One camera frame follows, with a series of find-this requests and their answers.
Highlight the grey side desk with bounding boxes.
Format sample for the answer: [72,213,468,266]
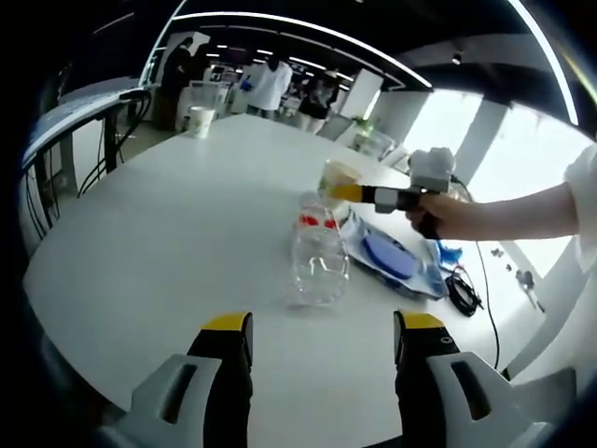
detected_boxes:
[22,77,155,234]

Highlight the paper cup with green print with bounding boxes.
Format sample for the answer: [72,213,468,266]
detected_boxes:
[187,105,216,140]
[316,158,364,211]

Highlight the green potted plant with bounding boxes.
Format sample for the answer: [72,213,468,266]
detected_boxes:
[352,116,382,142]

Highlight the group of white chairs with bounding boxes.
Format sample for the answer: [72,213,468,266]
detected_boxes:
[321,116,412,165]

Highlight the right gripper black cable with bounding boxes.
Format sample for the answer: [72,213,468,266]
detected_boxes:
[450,179,503,372]

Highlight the person's right hand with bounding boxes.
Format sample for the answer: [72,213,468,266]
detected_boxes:
[404,193,467,242]

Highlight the black cables under desk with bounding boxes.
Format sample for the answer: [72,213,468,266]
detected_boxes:
[76,91,153,198]

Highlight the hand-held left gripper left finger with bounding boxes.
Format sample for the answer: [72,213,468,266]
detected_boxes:
[130,311,256,448]

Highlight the long curved ceiling light strip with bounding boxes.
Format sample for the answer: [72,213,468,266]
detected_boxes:
[171,11,434,90]

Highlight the clear packet with blue disc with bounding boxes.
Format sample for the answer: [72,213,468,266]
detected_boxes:
[342,209,450,301]

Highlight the white table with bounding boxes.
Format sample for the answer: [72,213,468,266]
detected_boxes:
[22,113,576,431]

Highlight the blue and pink packet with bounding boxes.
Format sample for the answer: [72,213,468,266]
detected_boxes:
[426,237,466,273]

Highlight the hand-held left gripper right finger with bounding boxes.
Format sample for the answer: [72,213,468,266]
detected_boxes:
[393,309,514,448]

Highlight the small dark object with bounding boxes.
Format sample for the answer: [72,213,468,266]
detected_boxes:
[514,269,547,314]
[488,247,513,273]

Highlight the clear plastic water bottle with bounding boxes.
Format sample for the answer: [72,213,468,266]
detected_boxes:
[285,189,353,310]

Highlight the white square pillar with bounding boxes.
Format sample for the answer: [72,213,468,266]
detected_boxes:
[340,69,384,123]

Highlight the white storage cabinet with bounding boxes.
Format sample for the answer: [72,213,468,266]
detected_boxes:
[188,78,234,116]

